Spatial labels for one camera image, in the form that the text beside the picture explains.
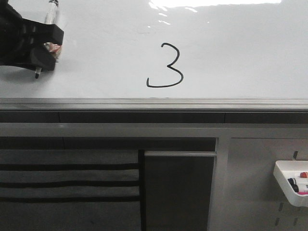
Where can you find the grey fabric pocket organizer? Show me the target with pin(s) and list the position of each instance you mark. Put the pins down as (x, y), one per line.
(72, 190)

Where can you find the white whiteboard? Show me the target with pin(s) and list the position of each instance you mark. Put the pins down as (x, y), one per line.
(229, 55)

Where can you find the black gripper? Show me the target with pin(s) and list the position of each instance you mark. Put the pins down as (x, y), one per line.
(13, 27)

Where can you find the white plastic marker tray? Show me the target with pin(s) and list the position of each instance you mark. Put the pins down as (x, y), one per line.
(291, 169)

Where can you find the black whiteboard marker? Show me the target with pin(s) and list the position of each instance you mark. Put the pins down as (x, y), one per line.
(51, 12)

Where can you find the black capped marker in tray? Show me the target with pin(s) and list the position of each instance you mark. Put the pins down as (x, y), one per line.
(298, 185)

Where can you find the dark grey panel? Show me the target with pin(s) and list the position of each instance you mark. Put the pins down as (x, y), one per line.
(178, 189)

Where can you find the red magnet taped holder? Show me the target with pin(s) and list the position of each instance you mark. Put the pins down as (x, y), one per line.
(54, 49)

